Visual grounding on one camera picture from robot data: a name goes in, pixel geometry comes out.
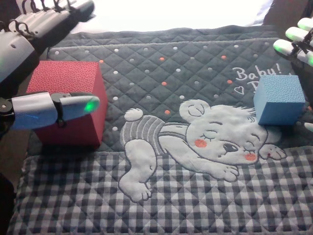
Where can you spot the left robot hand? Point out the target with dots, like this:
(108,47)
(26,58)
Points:
(14,54)

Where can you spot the red cube block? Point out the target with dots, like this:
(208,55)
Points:
(73,76)

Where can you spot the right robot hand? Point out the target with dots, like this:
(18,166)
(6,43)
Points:
(297,33)

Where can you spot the blue foam cube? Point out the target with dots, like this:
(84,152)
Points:
(278,102)

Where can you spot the grey quilt with printed bear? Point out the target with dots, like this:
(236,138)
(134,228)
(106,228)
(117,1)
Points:
(171,195)

